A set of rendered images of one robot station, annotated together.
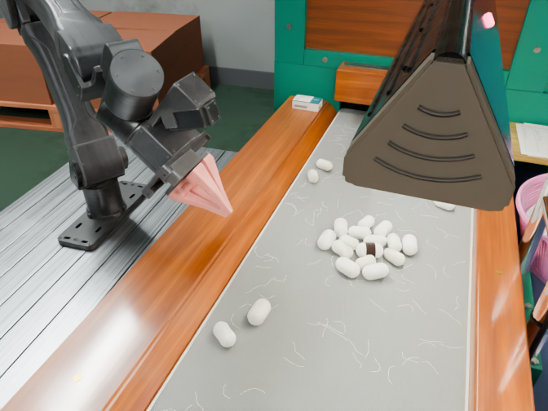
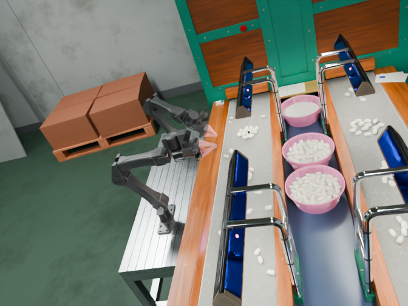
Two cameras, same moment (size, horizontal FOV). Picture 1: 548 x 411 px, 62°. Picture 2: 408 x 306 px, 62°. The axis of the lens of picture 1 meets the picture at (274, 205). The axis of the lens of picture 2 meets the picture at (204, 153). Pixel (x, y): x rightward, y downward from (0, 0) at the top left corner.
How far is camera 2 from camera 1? 1.46 m
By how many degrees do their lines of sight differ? 1
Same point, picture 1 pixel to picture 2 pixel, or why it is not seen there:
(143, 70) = (194, 113)
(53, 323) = (187, 173)
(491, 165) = (248, 113)
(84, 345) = (202, 166)
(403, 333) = (259, 144)
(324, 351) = (245, 152)
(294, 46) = (210, 87)
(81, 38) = (176, 112)
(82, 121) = (172, 129)
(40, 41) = (157, 115)
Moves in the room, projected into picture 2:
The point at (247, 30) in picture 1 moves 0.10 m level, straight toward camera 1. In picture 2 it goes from (169, 69) to (170, 71)
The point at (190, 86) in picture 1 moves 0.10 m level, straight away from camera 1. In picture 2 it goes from (203, 113) to (197, 107)
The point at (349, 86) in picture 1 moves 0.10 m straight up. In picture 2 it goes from (230, 94) to (226, 81)
